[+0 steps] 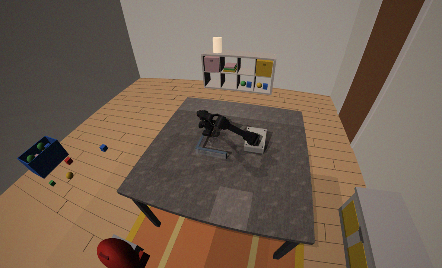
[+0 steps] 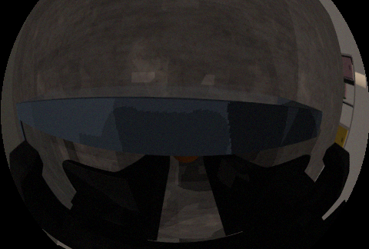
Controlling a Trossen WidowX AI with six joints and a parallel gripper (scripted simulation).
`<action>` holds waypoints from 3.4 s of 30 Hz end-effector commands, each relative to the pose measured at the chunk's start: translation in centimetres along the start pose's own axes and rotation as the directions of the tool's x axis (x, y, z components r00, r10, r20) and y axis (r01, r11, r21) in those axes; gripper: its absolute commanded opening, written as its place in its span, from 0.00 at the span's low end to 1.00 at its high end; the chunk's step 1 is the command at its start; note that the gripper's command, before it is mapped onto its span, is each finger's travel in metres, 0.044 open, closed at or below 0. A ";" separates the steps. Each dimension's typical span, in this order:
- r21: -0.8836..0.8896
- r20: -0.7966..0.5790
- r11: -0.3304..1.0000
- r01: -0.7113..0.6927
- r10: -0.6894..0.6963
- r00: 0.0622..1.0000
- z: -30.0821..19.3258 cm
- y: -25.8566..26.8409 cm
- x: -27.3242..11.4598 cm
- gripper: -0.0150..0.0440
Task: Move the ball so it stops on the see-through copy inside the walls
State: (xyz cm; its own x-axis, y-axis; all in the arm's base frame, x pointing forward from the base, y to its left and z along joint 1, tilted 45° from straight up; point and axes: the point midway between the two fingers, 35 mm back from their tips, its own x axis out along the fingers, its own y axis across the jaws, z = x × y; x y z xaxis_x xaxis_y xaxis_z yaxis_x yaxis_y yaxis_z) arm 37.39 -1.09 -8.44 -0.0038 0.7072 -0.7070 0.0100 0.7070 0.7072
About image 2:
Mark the orange ball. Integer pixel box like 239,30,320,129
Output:
175,157,197,163

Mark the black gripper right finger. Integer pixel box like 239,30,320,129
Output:
203,154,311,236

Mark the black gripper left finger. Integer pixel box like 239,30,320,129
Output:
62,154,170,241

